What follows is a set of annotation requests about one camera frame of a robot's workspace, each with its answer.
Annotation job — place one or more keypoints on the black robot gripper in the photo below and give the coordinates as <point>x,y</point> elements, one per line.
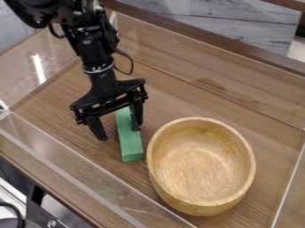
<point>108,95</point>

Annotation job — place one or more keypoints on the green rectangular block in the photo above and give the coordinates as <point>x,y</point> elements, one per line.
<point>130,138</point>

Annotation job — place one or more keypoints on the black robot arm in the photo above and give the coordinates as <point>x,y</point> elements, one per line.
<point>92,37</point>

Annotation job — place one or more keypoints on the light wooden oval bowl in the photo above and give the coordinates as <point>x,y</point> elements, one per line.
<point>201,165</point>

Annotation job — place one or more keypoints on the clear acrylic corner bracket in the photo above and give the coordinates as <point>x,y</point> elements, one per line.
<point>114,20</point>

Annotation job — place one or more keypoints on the black table leg bracket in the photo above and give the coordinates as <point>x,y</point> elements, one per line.
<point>37,217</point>

